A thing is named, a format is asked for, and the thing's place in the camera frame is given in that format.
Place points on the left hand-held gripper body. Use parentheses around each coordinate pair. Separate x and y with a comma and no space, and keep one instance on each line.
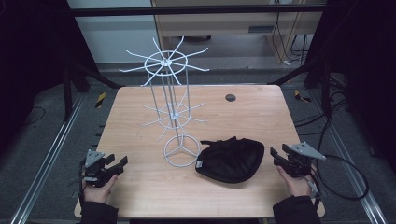
(95,169)

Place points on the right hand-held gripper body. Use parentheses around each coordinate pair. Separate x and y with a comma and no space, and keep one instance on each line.
(300,158)

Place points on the person's left hand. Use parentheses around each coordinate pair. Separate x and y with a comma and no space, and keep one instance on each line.
(99,193)

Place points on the person's right hand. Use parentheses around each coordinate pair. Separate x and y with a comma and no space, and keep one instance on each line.
(295,186)

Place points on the black cap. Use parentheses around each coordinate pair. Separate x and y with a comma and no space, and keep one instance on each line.
(232,161)

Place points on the yellow black floor tape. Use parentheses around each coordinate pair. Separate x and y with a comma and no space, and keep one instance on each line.
(301,95)
(100,100)

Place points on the black curtain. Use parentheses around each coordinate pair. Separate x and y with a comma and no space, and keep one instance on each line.
(31,62)
(367,77)

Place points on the wooden background desk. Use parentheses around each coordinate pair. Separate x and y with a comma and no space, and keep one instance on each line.
(224,25)

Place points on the aluminium floor rail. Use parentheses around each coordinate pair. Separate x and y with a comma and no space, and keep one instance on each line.
(351,161)
(46,161)

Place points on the black metal frame post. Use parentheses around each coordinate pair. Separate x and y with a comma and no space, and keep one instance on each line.
(326,90)
(67,96)

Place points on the black horizontal frame bar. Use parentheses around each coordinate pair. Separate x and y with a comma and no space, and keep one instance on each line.
(193,10)

